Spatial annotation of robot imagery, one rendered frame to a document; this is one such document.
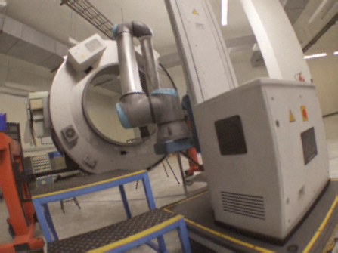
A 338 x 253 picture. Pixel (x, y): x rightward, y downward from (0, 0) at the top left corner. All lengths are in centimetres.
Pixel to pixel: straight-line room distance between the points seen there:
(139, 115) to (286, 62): 358
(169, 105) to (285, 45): 362
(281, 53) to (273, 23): 73
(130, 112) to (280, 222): 80
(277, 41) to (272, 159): 382
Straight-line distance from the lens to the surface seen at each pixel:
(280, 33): 441
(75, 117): 166
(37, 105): 175
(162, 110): 95
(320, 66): 1318
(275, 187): 58
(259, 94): 55
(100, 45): 181
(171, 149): 91
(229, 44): 707
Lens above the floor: 73
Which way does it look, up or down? 4 degrees up
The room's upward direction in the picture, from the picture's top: 12 degrees counter-clockwise
